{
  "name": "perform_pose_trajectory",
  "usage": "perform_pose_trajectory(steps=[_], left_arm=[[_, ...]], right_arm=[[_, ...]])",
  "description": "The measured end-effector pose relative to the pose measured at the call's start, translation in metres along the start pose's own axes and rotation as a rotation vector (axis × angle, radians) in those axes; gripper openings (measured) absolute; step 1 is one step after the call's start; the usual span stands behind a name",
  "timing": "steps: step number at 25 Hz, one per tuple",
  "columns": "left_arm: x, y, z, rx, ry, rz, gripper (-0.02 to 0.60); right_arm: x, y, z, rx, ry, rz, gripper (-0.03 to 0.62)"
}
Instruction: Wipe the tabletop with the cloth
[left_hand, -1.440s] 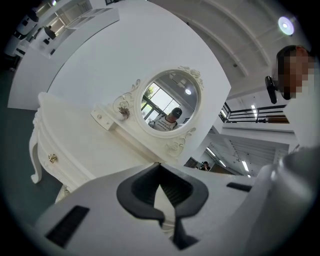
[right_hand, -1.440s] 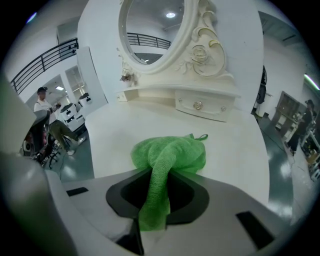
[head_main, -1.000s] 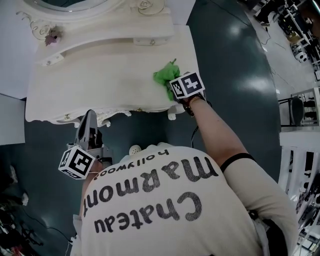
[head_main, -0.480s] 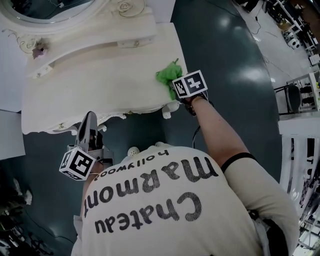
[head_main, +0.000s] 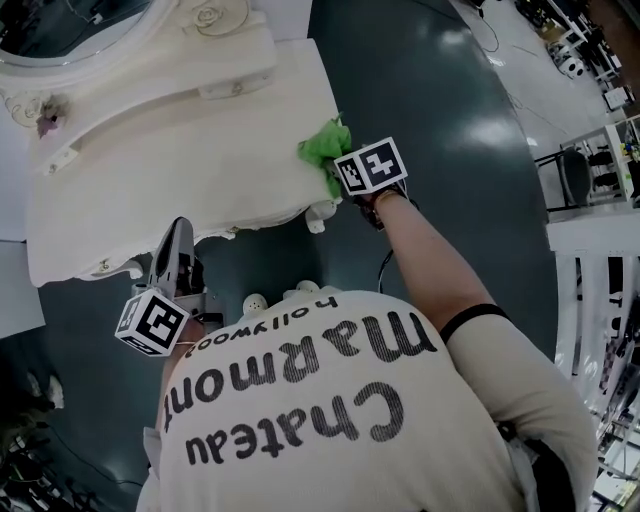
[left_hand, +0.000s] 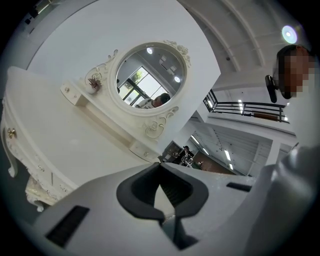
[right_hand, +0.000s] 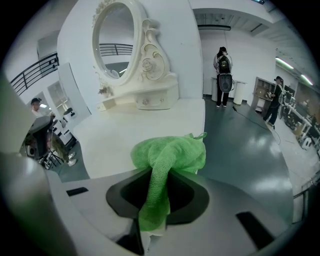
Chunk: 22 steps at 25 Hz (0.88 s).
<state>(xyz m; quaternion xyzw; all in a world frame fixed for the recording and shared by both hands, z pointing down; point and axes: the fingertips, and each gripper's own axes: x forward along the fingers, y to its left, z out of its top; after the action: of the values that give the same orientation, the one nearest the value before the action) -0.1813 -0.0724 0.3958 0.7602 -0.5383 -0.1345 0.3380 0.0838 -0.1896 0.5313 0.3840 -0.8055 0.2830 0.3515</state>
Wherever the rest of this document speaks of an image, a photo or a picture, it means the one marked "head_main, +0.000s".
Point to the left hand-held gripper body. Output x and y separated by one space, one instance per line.
152 325

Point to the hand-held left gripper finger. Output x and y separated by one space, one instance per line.
160 265
184 245

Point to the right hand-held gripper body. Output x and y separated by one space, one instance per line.
375 165

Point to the green cloth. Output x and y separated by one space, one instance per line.
325 145

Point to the person's left forearm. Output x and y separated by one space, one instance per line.
189 334

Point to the person's right forearm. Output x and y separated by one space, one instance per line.
425 260

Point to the white dressing table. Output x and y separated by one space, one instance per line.
175 165

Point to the person's white clog shoe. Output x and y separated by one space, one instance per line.
307 286
255 303

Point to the pink artificial flower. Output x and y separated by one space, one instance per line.
52 117

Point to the black metal chair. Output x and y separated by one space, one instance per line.
575 177

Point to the white round device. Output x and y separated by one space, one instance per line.
572 66

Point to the white cabinet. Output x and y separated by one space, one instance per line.
590 230

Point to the white metal shelf rack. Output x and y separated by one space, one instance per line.
617 165

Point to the person's cream printed t-shirt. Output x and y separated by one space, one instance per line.
450 450

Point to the oval mirror carved white frame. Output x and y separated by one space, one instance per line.
210 17

